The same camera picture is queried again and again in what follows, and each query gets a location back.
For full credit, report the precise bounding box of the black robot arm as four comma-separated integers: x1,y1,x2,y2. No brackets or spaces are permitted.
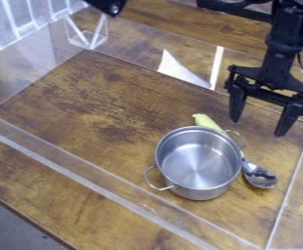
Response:
194,0,303,137

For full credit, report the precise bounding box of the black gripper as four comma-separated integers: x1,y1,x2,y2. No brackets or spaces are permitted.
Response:
224,39,303,137

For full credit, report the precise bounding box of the small steel pot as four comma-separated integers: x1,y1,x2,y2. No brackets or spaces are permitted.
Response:
144,126,246,201

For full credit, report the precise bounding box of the green handled metal spoon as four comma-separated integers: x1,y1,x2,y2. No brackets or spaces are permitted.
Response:
192,113,276,188

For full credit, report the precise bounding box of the black bar in background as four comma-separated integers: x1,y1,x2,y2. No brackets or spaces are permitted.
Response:
196,0,272,22

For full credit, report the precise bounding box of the clear acrylic enclosure wall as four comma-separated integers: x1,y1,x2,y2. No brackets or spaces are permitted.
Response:
0,0,303,250

